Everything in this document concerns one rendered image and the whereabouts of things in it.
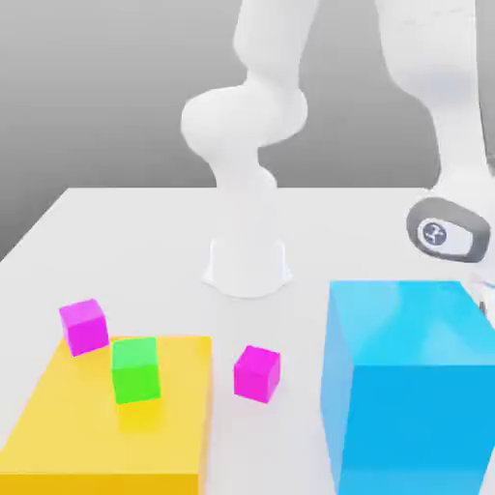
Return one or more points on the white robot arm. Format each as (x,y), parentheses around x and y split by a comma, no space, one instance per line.
(247,116)

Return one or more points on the small magenta cube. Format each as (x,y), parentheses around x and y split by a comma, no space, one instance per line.
(84,328)
(256,375)

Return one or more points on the small green cube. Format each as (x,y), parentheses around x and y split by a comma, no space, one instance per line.
(136,373)

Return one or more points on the large blue box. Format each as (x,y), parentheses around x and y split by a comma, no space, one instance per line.
(410,406)

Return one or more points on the large yellow box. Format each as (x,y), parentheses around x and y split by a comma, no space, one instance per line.
(77,425)

